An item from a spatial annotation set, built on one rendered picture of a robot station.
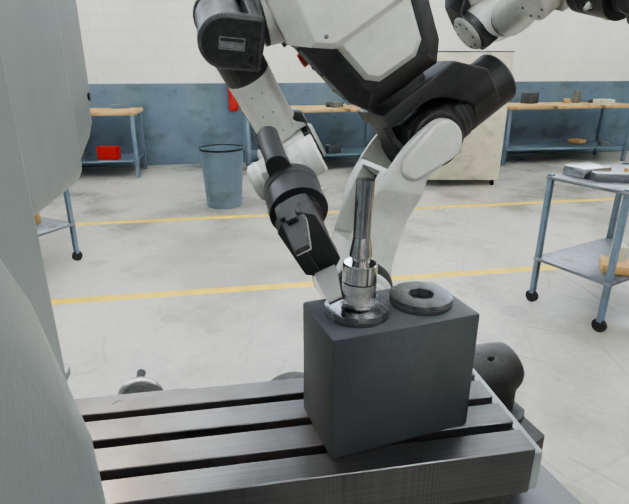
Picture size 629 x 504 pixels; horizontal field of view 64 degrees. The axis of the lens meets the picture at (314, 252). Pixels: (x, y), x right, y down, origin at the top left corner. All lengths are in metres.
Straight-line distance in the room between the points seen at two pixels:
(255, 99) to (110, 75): 7.30
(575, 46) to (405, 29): 9.05
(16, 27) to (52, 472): 0.30
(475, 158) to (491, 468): 6.09
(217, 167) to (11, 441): 5.25
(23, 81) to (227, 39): 0.57
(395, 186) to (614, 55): 9.50
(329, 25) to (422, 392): 0.60
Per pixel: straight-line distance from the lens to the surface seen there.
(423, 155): 1.02
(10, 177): 0.25
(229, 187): 5.47
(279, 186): 0.74
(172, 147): 8.24
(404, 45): 0.96
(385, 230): 1.06
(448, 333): 0.72
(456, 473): 0.79
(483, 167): 6.82
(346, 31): 0.92
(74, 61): 0.64
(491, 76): 1.13
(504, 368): 1.40
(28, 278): 0.26
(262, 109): 1.03
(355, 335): 0.65
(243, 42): 0.95
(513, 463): 0.83
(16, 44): 0.42
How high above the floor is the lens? 1.45
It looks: 20 degrees down
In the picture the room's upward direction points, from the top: straight up
